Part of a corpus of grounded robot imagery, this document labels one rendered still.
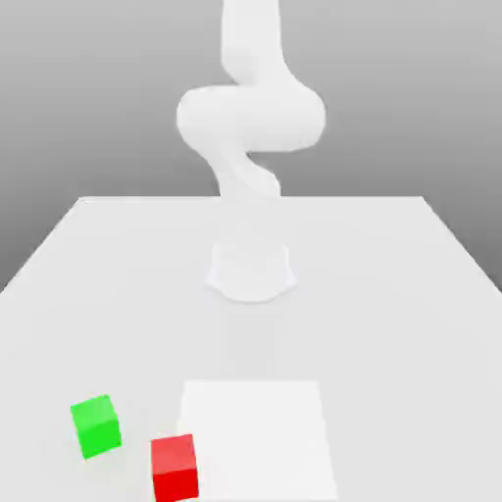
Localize small red cube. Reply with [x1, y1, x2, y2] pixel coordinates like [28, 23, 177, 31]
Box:
[150, 433, 200, 502]

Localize small green cube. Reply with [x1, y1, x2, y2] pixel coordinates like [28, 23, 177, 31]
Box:
[70, 394, 124, 461]

